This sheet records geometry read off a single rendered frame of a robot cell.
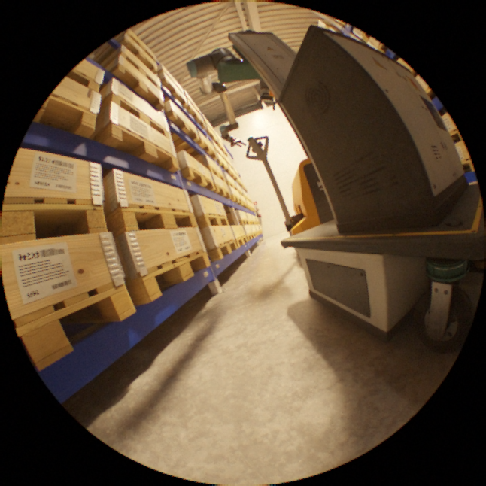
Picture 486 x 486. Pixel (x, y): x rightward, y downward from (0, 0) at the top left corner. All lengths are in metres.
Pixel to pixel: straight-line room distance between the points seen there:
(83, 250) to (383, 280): 0.85
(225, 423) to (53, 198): 0.85
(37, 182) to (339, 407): 1.04
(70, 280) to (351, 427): 0.81
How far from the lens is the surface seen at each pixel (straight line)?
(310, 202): 1.58
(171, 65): 8.44
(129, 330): 0.82
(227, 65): 1.24
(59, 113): 1.12
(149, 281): 0.86
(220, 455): 0.48
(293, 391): 0.51
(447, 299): 0.42
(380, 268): 0.40
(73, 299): 0.64
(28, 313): 0.60
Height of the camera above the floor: 0.41
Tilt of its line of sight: 2 degrees down
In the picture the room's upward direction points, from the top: 20 degrees counter-clockwise
